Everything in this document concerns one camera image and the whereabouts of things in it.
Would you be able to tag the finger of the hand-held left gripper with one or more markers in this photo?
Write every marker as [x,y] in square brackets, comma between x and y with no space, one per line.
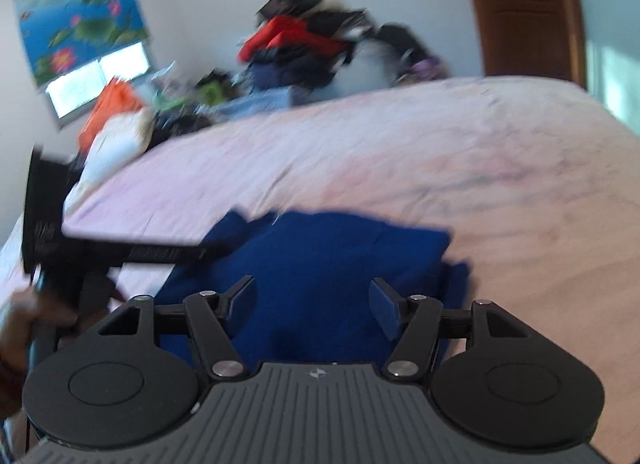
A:
[160,254]

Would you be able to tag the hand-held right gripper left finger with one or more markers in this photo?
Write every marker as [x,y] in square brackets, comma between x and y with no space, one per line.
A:
[245,300]

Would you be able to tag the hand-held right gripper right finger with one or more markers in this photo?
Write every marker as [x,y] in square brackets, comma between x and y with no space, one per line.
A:
[382,307]

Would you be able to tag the blue garment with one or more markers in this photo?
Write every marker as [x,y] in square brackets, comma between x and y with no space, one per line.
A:
[320,264]

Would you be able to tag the pile of mixed clothes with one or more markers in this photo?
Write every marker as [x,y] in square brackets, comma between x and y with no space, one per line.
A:
[320,48]

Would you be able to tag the person's left hand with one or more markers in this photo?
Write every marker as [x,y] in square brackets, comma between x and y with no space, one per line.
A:
[25,316]

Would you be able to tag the white pillow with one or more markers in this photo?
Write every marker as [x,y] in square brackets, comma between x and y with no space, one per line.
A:
[120,143]

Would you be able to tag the orange bag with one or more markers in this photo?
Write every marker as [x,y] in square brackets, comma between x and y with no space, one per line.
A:
[110,106]

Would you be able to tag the pink bed blanket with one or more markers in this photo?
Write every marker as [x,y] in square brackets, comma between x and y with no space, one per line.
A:
[450,168]

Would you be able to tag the green cloth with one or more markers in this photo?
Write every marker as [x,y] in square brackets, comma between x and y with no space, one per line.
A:
[215,88]

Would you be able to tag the light blue cloth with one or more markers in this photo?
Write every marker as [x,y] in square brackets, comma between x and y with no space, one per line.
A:
[260,102]

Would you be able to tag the lotus print roller blind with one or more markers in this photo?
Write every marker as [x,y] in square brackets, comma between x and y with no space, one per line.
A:
[75,13]

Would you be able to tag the frosted glass wardrobe door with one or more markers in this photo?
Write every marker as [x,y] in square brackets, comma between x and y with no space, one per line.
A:
[617,78]

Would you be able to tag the brown wooden door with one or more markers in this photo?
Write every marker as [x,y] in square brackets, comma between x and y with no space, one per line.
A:
[525,8]

